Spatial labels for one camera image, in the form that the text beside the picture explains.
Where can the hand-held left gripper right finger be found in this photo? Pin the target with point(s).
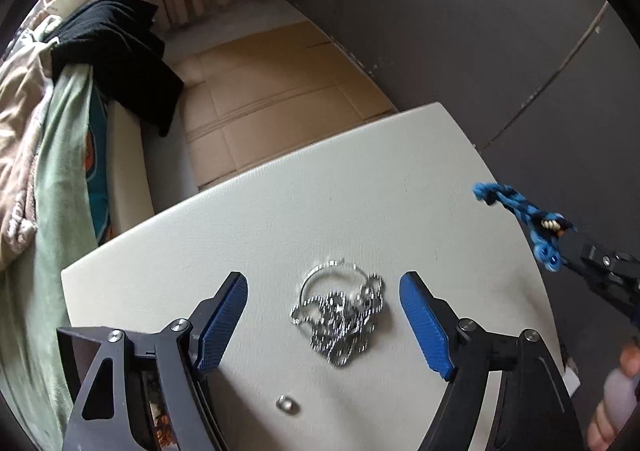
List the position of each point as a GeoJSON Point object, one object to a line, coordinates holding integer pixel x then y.
{"type": "Point", "coordinates": [425, 326]}

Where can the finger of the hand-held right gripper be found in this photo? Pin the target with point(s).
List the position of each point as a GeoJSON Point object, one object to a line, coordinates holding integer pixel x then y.
{"type": "Point", "coordinates": [600, 256]}
{"type": "Point", "coordinates": [615, 288]}

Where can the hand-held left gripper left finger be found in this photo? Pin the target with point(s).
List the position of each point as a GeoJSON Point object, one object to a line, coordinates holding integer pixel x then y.
{"type": "Point", "coordinates": [220, 326]}

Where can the pile of beaded jewelry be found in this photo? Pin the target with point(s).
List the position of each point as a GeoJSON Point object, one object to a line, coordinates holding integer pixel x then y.
{"type": "Point", "coordinates": [161, 433]}

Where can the black cardboard box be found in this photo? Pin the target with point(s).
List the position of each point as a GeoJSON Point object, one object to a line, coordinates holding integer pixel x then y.
{"type": "Point", "coordinates": [75, 356]}

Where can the person's right hand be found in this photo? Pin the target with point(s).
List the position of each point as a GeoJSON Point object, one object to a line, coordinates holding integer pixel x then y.
{"type": "Point", "coordinates": [631, 361]}

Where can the white bed base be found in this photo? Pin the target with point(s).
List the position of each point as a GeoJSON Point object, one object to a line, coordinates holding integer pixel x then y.
{"type": "Point", "coordinates": [130, 171]}

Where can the teal printed mattress cover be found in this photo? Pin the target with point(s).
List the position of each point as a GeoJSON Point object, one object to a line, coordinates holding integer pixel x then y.
{"type": "Point", "coordinates": [97, 181]}

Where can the green bedsheet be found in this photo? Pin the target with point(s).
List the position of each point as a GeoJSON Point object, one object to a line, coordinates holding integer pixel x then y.
{"type": "Point", "coordinates": [55, 191]}

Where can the flattened cardboard sheet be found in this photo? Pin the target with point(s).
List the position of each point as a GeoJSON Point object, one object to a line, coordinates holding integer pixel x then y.
{"type": "Point", "coordinates": [280, 96]}

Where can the dark grey wardrobe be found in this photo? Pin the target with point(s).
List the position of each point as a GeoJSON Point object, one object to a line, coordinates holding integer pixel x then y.
{"type": "Point", "coordinates": [450, 31]}

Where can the beige blanket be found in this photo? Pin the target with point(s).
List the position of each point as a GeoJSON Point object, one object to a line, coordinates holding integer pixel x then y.
{"type": "Point", "coordinates": [20, 131]}

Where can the black clothing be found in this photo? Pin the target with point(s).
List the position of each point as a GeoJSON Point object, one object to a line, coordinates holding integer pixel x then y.
{"type": "Point", "coordinates": [115, 51]}

